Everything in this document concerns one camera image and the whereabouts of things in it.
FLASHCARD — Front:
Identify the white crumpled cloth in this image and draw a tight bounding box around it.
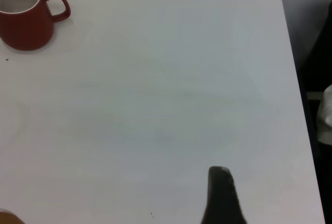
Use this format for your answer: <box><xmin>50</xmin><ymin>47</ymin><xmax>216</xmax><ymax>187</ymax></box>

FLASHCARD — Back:
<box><xmin>316</xmin><ymin>83</ymin><xmax>332</xmax><ymax>146</ymax></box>

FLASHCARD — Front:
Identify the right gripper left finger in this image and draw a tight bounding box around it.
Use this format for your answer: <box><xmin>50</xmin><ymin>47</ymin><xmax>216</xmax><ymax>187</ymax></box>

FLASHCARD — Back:
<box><xmin>0</xmin><ymin>209</ymin><xmax>25</xmax><ymax>224</ymax></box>

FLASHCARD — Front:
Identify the red ceramic mug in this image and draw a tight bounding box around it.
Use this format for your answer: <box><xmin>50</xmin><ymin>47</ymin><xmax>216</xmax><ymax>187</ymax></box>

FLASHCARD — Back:
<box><xmin>0</xmin><ymin>0</ymin><xmax>72</xmax><ymax>51</ymax></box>

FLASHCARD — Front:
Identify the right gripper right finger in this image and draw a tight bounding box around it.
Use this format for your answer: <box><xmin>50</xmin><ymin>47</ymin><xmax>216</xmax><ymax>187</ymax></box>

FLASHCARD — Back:
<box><xmin>200</xmin><ymin>166</ymin><xmax>248</xmax><ymax>224</ymax></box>

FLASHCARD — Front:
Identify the black bulky object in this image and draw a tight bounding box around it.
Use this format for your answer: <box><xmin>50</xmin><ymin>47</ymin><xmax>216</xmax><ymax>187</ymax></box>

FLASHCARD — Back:
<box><xmin>298</xmin><ymin>6</ymin><xmax>332</xmax><ymax>224</ymax></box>

